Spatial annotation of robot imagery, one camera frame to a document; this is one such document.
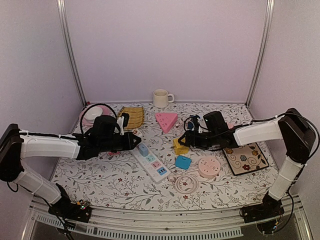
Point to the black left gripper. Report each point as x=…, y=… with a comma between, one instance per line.
x=129, y=145

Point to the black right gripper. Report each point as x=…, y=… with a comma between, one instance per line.
x=195, y=142

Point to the light blue plug adapter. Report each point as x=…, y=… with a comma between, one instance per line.
x=143, y=150

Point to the white tiger cube socket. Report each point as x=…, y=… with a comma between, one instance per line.
x=136, y=132

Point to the dark blue cube socket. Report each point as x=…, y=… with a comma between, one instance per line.
x=191, y=123

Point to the yellow cube socket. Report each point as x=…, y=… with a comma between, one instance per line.
x=178, y=148

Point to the pink triangular power socket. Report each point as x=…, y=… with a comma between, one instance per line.
x=166, y=120

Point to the pink plug adapter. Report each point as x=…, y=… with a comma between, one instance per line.
x=110, y=153

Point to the cyan square plug adapter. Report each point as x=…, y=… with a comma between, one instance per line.
x=183, y=162

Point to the white power strip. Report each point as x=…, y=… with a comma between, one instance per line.
x=152, y=165

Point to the round pink power socket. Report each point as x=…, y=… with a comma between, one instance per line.
x=209, y=167

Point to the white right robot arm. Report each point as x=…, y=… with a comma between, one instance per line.
x=289, y=134

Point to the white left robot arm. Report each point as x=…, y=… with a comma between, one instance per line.
x=17, y=144

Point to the small pink cube socket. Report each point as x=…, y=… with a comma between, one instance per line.
x=230, y=125

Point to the woven bamboo tray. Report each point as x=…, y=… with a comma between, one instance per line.
x=136, y=117

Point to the pink plate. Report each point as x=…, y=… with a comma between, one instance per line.
x=106, y=111

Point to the cream ceramic mug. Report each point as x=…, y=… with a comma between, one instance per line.
x=161, y=98

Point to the white bowl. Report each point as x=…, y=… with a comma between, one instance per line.
x=93, y=112

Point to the floral square plate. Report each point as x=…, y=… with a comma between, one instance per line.
x=245, y=159

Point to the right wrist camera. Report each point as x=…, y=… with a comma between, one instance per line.
x=201, y=124

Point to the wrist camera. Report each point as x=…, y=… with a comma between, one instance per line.
x=201, y=124
x=123, y=121

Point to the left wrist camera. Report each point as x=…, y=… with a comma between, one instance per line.
x=123, y=121

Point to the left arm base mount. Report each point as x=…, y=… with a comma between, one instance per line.
x=78, y=211

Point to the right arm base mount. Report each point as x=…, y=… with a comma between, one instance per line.
x=269, y=208

